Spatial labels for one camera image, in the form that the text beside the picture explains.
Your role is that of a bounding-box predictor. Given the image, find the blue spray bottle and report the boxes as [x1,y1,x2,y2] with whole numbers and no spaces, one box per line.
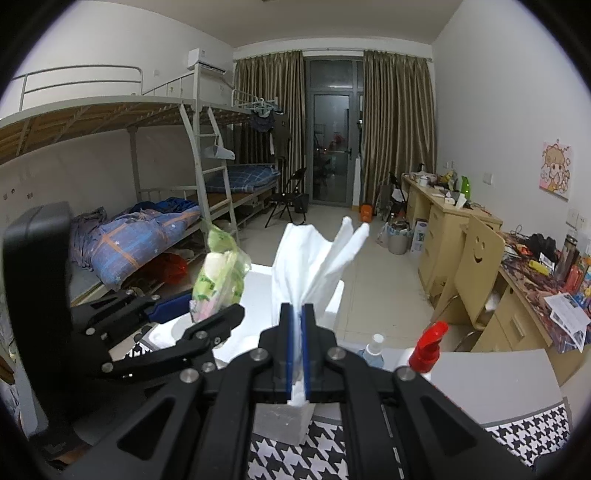
[358,333,386,370]

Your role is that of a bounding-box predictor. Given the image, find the wooden desk with printed cover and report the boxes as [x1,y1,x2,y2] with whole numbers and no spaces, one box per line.
[471,231,591,384]

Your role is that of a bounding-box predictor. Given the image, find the brown curtain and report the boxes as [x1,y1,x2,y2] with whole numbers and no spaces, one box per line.
[361,50,437,217]
[233,51,306,222]

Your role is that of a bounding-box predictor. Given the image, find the grey bucket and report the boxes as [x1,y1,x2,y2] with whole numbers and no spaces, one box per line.
[387,222,414,254]

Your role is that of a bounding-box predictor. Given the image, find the blue checkered blanket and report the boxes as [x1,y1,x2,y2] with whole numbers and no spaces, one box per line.
[203,164,281,195]

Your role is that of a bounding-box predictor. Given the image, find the glass balcony door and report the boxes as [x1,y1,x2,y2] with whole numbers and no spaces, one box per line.
[305,58,365,206]

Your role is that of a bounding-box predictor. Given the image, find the wooden desk with drawers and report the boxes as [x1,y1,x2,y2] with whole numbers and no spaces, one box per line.
[401,173,504,296]

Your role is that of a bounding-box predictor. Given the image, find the black white houndstooth table mat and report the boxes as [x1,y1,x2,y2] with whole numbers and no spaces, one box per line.
[124,344,571,480]

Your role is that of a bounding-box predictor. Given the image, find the white metal bunk bed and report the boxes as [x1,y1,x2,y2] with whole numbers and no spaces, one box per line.
[194,62,289,232]
[0,65,241,305]

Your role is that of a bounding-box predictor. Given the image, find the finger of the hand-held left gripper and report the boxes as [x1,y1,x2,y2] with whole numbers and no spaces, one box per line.
[69,290,194,344]
[99,303,246,384]

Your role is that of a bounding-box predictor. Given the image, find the white dustpan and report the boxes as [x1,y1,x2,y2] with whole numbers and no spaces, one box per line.
[201,136,235,160]

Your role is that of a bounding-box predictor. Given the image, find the hanging dark clothes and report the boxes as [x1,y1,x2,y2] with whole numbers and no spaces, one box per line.
[249,99,289,158]

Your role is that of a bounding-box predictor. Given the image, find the cartoon wall poster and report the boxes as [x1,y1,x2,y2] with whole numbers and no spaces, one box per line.
[538,138,573,201]

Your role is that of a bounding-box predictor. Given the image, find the cluster of toiletry bottles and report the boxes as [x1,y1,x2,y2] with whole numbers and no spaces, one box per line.
[566,256,591,301]

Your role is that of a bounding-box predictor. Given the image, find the black folding chair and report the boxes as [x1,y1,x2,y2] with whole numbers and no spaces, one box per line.
[264,167,309,228]

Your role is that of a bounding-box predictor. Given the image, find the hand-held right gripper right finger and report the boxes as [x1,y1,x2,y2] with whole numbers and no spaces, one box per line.
[300,302,536,480]

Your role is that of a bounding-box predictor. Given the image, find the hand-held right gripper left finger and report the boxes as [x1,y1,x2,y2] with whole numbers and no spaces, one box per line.
[60,302,296,480]

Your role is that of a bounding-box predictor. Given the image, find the blue star print quilt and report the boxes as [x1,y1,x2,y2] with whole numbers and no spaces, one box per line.
[69,198,204,287]

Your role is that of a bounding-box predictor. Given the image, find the white lotion bottle red pump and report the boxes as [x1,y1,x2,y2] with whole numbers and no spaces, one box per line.
[409,322,450,384]

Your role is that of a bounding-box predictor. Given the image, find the printed paper sheets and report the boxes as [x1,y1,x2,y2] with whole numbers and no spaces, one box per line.
[544,291,589,354]

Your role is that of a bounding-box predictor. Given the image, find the green tissue packet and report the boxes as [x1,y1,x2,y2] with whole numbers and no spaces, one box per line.
[189,225,252,324]

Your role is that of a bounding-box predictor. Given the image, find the blue white carton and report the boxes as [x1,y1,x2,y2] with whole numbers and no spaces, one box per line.
[410,219,430,254]

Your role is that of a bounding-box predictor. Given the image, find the white paper tissue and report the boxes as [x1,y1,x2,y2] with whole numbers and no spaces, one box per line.
[271,215,371,407]

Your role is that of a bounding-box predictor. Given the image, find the wooden chair with smiley face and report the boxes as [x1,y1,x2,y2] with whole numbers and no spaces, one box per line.
[431,213,506,342]

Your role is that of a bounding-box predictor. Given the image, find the white foam box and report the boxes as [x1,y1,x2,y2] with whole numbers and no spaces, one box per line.
[139,264,346,446]

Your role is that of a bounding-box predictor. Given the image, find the white air conditioner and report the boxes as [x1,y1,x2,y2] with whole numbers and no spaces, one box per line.
[187,47,228,75]

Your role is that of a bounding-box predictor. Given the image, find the red plastic bag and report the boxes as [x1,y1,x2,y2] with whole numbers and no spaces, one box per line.
[139,253,190,289]

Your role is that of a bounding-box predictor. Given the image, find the dark thermos flask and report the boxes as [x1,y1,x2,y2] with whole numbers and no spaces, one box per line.
[556,234,580,280]

